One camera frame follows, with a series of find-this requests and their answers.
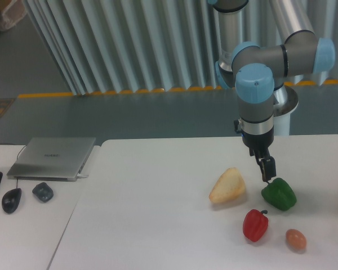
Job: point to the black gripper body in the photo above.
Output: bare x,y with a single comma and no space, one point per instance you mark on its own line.
258,144

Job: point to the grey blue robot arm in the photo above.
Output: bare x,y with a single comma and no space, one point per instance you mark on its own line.
255,69

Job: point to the green bell pepper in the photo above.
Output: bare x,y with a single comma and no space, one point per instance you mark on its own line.
279,194

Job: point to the red bell pepper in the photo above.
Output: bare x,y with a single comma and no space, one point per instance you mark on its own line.
255,224

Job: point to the beige bread wedge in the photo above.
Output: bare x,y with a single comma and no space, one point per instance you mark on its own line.
228,187

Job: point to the brown egg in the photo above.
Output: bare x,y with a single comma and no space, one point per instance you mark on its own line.
296,239

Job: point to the white corrugated curtain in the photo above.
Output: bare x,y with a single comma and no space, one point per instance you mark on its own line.
116,46

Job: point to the silver laptop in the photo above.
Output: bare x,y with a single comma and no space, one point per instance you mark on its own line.
52,158

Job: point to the black computer mouse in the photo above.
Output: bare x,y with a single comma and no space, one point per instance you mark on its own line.
11,200

